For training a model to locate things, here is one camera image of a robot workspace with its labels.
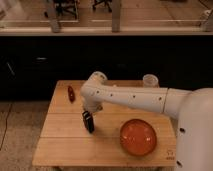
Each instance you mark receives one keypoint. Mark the orange bowl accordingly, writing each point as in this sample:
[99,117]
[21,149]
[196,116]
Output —
[138,137]

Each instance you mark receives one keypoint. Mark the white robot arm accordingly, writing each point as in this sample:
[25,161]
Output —
[192,109]

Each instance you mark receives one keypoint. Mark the wooden table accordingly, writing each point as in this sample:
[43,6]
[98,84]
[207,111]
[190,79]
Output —
[64,141]

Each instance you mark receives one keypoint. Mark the red chili pepper toy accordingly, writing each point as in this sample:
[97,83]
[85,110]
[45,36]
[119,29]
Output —
[71,94]

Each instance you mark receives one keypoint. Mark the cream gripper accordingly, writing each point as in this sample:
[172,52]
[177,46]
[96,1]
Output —
[95,110]

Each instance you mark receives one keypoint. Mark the black whiteboard eraser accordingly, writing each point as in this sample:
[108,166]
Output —
[88,121]

